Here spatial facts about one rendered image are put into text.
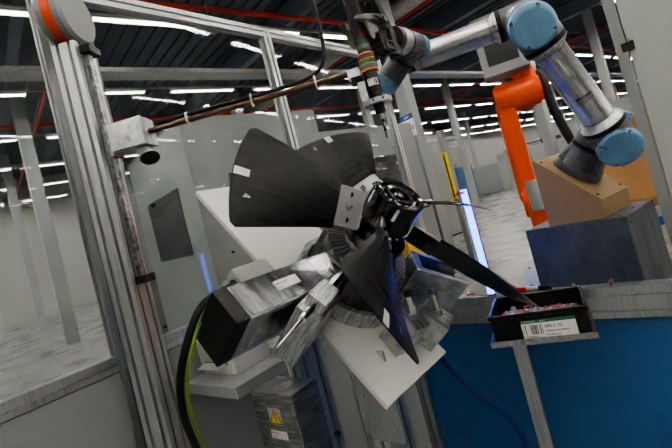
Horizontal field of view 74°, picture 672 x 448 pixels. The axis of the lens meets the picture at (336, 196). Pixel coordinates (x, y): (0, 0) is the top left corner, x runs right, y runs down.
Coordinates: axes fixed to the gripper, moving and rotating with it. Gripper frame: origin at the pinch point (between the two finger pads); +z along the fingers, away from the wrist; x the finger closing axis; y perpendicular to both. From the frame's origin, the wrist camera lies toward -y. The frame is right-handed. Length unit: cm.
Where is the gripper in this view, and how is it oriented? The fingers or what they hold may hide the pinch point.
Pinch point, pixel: (349, 20)
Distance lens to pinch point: 114.3
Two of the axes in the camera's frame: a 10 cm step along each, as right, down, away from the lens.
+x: -7.4, 2.1, 6.3
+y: 2.5, 9.7, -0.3
